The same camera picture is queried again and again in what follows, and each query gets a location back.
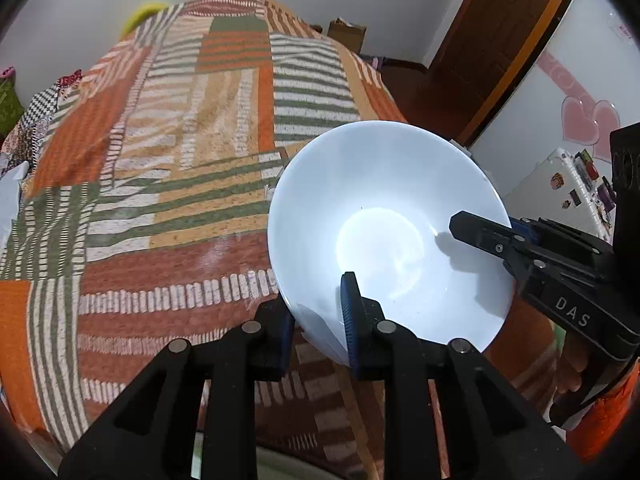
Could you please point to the brown wooden door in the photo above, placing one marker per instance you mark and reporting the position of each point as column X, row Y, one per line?
column 495, row 45

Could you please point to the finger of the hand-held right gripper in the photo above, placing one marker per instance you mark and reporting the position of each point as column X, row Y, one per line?
column 555, row 235
column 482, row 237

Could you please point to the pink heart stickers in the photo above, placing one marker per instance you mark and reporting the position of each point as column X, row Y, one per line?
column 587, row 120

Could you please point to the person's right forearm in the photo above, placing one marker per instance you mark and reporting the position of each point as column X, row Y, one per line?
column 607, row 410

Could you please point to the green box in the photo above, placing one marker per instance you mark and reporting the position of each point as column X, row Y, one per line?
column 9, row 102

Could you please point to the orange green striped patchwork quilt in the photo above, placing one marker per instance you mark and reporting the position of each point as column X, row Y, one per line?
column 150, row 185

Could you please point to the white bowl with brown dots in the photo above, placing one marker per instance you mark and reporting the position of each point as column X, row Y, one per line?
column 390, row 210

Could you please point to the checkered patchwork blanket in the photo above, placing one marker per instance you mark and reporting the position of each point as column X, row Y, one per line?
column 40, row 105

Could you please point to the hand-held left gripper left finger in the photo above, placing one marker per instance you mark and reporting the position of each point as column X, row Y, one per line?
column 286, row 341

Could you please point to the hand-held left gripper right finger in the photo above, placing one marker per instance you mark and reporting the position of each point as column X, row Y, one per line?
column 350, row 331

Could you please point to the white wardrobe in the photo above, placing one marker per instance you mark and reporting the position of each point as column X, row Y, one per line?
column 560, row 60

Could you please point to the yellow plastic object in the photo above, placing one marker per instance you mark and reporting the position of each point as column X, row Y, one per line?
column 142, row 17

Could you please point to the brown paper bag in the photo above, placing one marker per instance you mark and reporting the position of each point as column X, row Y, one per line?
column 347, row 35

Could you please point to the grey plastic bag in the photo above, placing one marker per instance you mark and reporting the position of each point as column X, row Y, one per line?
column 10, row 200

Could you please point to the white fridge with magnets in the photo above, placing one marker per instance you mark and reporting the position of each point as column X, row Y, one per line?
column 555, row 195

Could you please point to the person's right hand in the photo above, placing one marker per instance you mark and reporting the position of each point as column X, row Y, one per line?
column 575, row 365

